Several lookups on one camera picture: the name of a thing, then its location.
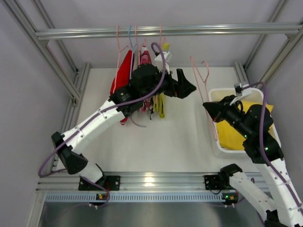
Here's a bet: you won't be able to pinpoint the pink camouflage trousers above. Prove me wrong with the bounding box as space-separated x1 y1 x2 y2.
139 44 154 120

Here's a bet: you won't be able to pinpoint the white plastic basket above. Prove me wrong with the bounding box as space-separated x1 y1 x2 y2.
208 87 282 158

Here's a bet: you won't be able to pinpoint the right aluminium frame post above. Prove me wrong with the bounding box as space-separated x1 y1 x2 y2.
234 0 303 84

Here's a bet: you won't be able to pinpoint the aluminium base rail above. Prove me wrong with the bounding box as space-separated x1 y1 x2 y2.
36 172 215 193

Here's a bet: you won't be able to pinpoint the yellow trousers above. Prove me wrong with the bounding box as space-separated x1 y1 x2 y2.
216 100 274 150

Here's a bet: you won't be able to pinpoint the aluminium frame post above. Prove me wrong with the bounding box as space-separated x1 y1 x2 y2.
0 0 90 173
234 0 303 84

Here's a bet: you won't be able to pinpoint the pink hanger of lime trousers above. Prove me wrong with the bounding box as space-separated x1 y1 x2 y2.
158 24 166 48

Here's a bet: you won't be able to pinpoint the red trousers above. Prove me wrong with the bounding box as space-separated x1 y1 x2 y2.
109 50 134 126

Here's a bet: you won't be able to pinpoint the pink hanger of camouflage trousers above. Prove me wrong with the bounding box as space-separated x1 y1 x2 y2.
135 25 147 66

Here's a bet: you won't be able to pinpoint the blue hanger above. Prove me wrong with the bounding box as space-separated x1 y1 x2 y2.
128 25 136 79

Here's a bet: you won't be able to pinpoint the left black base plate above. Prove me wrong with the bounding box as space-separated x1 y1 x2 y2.
78 175 121 191

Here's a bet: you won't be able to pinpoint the aluminium hanging rail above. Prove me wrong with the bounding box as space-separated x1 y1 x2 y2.
35 22 303 40

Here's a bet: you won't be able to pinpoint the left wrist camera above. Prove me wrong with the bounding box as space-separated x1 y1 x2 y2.
154 51 173 72

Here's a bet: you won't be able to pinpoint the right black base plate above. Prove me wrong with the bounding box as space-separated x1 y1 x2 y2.
204 175 231 191

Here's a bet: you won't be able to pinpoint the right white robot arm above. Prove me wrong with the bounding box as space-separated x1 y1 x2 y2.
203 95 303 227

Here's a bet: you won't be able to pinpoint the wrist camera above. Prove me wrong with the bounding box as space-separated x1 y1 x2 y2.
230 82 252 105
154 51 173 72

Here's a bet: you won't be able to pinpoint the left aluminium frame post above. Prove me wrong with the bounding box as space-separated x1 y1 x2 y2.
0 0 90 173

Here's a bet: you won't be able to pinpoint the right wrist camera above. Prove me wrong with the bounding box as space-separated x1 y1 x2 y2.
230 82 252 105

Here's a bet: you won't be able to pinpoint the pink hanger of red trousers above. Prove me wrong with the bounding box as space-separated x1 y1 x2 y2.
112 25 122 93

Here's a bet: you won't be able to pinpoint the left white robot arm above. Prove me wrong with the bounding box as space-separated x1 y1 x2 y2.
52 64 196 185

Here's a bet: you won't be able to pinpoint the lime green trousers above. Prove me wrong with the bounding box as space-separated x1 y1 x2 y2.
153 43 169 119

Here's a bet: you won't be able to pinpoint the grey slotted cable duct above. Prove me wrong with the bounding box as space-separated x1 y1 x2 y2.
45 192 230 203

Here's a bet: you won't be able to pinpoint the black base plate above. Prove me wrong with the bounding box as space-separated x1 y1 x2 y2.
78 175 121 191
204 175 231 191

